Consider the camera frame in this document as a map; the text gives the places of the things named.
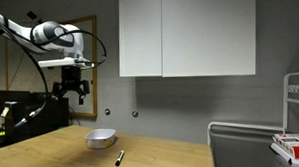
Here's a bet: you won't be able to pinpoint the grey cart tray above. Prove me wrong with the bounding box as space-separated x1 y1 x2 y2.
209 121 299 167

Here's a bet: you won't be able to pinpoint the flat black box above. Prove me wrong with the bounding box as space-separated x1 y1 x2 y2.
0 88 54 117

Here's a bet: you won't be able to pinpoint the white flat book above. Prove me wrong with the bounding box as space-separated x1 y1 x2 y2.
270 141 299 167

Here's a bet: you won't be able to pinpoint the white rectangular bowl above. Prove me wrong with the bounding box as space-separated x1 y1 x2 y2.
84 128 118 151

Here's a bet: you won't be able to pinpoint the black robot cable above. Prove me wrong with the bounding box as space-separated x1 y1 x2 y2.
0 16 111 130

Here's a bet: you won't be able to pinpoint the white metal cart frame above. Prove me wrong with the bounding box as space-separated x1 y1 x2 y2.
204 71 299 148

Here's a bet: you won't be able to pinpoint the wide white cabinet door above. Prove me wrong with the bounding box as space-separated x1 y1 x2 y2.
159 0 259 79

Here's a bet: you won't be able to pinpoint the large black equipment case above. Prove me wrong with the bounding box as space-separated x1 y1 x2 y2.
3 95 71 145

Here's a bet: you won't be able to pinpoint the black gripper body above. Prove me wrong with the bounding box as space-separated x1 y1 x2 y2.
60 65 84 92

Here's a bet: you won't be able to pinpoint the white hooks on cart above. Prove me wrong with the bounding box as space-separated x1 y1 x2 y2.
288 84 299 95

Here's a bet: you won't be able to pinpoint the black marker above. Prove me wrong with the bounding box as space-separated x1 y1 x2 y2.
114 149 126 167

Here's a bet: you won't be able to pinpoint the narrow white cabinet door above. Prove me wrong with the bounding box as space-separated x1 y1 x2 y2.
117 0 165 79

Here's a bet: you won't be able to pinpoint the white paper tag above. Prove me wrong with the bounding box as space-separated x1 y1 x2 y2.
0 101 11 119

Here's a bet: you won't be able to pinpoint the wood framed wall board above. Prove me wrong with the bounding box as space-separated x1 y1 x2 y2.
2 14 102 122

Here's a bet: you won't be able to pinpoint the white wrist camera mount plate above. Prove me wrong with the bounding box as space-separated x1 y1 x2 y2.
38 55 94 71

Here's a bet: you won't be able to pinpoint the red and white box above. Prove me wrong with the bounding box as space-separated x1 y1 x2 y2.
272 132 299 162

